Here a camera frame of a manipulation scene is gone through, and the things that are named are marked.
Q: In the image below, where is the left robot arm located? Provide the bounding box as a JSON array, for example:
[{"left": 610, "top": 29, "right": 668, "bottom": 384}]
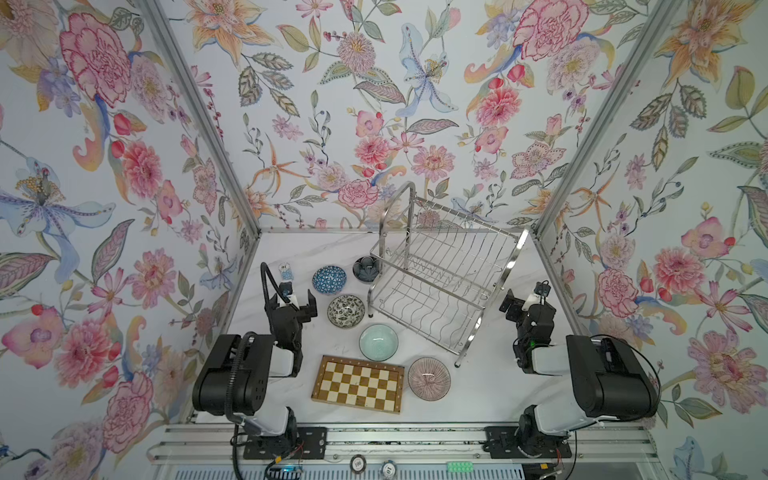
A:
[{"left": 192, "top": 294, "right": 318, "bottom": 458}]

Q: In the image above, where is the steel wire dish rack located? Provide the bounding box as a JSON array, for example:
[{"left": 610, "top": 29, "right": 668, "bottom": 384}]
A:
[{"left": 367, "top": 182, "right": 530, "bottom": 367}]

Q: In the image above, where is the mint green bowl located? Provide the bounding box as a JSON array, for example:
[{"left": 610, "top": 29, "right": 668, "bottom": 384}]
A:
[{"left": 359, "top": 324, "right": 399, "bottom": 362}]

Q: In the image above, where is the round gauge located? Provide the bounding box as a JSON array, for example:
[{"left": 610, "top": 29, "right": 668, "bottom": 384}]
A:
[
  {"left": 350, "top": 454, "right": 367, "bottom": 475},
  {"left": 380, "top": 460, "right": 397, "bottom": 480}
]

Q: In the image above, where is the green connector block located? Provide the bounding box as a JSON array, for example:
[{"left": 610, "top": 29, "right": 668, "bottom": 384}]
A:
[{"left": 446, "top": 461, "right": 474, "bottom": 474}]

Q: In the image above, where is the dark petal pattern bowl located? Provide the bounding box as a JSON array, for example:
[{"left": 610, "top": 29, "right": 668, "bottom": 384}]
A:
[{"left": 352, "top": 255, "right": 380, "bottom": 284}]

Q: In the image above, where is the wooden chessboard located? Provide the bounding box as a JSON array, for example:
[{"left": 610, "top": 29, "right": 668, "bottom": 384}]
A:
[{"left": 311, "top": 355, "right": 406, "bottom": 414}]

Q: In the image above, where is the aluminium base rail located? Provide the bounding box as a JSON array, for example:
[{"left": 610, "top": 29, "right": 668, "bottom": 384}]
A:
[{"left": 147, "top": 422, "right": 659, "bottom": 466}]

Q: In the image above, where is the blue patterned bowl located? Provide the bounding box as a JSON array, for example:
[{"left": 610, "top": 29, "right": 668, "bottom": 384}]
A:
[{"left": 312, "top": 265, "right": 347, "bottom": 295}]

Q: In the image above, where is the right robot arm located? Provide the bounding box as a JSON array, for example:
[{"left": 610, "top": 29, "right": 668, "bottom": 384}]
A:
[{"left": 484, "top": 292, "right": 660, "bottom": 458}]

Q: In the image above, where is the round gauge right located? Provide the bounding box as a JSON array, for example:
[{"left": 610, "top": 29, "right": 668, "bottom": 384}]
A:
[{"left": 380, "top": 460, "right": 397, "bottom": 480}]

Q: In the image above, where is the round gauge left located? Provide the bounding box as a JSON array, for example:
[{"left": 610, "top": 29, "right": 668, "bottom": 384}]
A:
[{"left": 350, "top": 454, "right": 367, "bottom": 475}]

